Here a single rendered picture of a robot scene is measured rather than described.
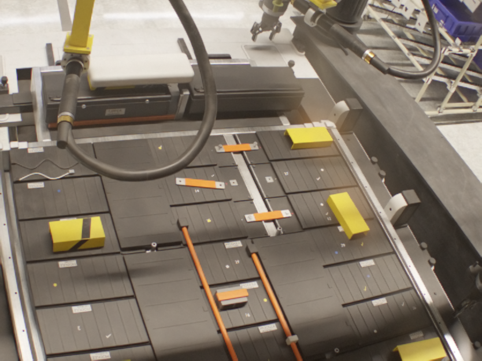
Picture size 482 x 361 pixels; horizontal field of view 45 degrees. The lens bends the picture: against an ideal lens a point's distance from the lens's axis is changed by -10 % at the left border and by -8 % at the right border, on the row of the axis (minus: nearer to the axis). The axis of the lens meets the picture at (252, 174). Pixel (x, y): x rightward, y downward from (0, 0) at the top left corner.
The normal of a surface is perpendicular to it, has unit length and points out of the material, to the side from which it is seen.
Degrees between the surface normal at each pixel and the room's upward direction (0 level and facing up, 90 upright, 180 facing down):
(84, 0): 90
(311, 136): 0
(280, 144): 0
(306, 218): 0
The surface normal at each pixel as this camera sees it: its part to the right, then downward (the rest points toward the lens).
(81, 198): 0.28, -0.66
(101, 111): 0.35, 0.74
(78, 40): 0.11, 0.74
